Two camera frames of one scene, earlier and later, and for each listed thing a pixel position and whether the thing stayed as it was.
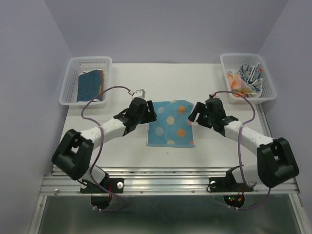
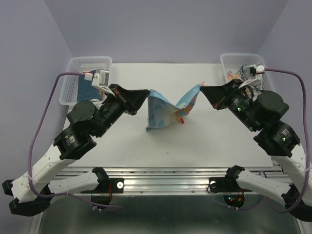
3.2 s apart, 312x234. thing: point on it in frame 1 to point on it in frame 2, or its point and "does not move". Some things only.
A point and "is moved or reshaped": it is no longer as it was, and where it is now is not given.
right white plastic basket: (229, 62) does not move
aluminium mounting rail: (161, 181) does not move
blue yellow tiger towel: (88, 85) does not move
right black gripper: (200, 107) to (220, 95)
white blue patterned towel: (256, 84) does not move
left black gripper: (150, 116) to (133, 98)
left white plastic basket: (68, 95) does not move
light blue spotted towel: (172, 127) is moved or reshaped
